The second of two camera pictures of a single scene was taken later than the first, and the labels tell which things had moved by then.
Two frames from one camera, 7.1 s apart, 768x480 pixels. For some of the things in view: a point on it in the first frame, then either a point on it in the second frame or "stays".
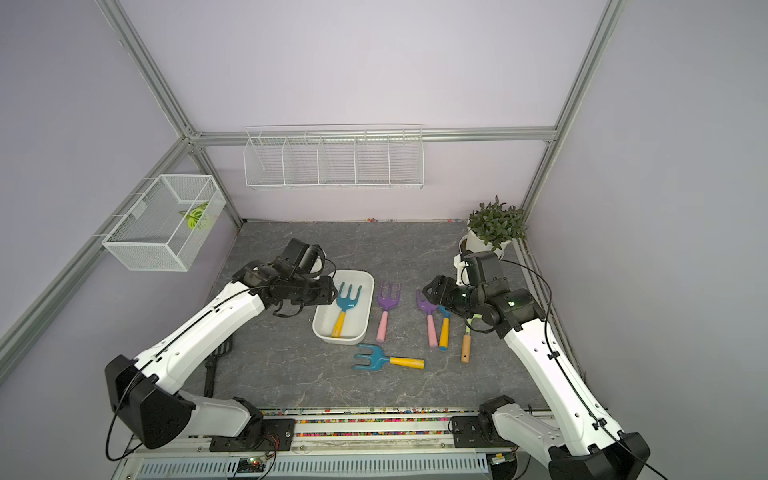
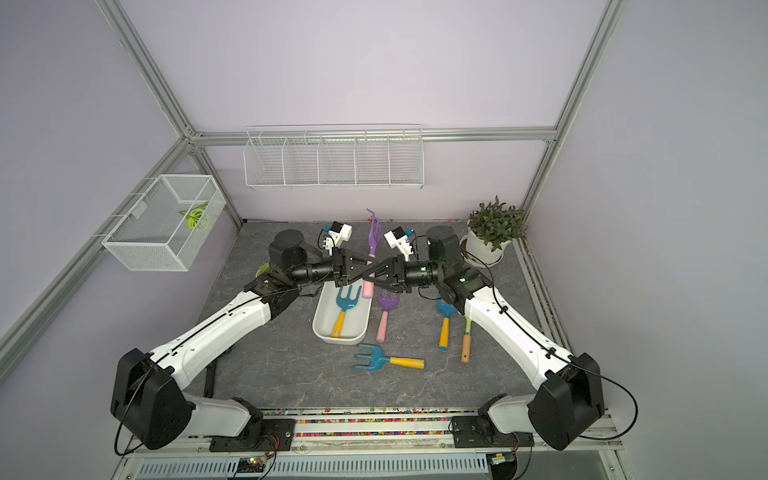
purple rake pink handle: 429,307 -> 368,282
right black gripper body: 463,299 -> 401,275
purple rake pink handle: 387,302 stays
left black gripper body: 311,291 -> 339,274
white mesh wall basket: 165,229 stays
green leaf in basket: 194,214 stays
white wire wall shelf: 334,157 stays
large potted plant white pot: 492,227 stays
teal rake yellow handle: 445,329 stays
